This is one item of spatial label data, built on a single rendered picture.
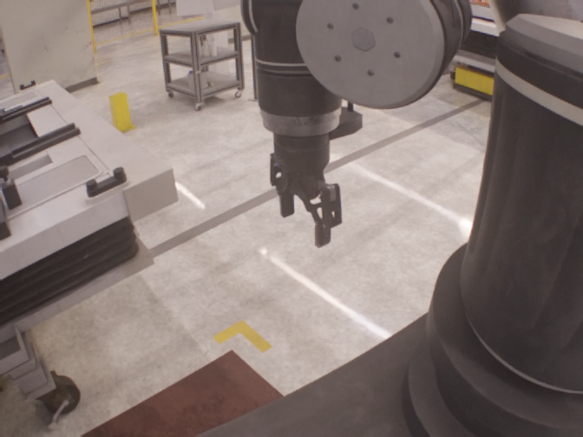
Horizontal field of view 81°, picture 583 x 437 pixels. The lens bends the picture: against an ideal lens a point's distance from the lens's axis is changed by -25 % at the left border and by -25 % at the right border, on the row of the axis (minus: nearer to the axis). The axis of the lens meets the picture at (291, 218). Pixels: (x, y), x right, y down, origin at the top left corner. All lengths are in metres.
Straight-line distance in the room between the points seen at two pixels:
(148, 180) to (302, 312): 0.98
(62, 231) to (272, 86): 0.60
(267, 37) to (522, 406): 0.45
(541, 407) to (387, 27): 0.28
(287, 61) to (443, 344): 0.35
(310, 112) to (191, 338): 1.31
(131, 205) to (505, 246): 0.84
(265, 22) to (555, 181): 0.38
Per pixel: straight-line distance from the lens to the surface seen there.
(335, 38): 0.29
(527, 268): 0.25
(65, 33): 5.87
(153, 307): 1.88
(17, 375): 1.43
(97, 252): 1.38
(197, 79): 3.75
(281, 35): 0.50
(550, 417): 0.31
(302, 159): 0.57
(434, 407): 0.39
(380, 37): 0.28
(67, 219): 0.94
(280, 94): 0.52
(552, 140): 0.22
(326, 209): 0.57
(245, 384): 1.54
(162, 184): 1.00
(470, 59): 4.32
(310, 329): 1.70
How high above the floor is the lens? 1.28
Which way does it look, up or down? 34 degrees down
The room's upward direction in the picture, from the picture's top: 3 degrees counter-clockwise
